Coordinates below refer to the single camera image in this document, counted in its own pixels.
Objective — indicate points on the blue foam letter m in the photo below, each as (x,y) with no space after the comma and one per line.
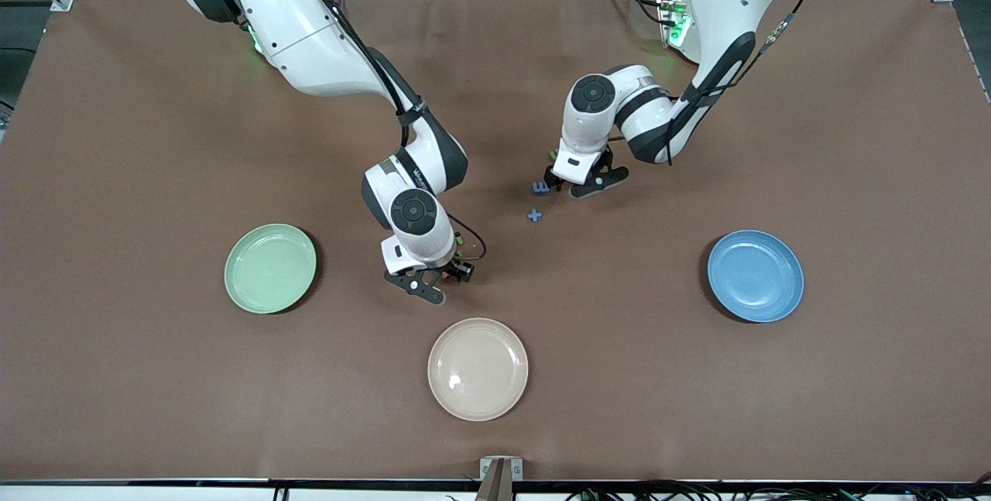
(540,187)

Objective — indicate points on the blue foam letter x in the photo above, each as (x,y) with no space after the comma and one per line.
(534,215)

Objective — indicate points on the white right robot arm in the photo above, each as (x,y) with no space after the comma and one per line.
(310,29)

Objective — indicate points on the beige plate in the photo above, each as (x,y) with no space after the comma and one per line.
(478,369)

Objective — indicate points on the light green plate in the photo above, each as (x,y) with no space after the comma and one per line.
(271,269)

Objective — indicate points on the silver base connector box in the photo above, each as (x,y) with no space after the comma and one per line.
(670,21)

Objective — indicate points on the blue plate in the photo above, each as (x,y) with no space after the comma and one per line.
(755,276)

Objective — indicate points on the brown table cover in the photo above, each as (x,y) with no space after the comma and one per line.
(232,408)

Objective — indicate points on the white table edge profile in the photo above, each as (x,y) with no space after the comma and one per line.
(155,493)

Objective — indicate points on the silver camera mount bracket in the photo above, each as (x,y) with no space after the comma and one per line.
(501,470)

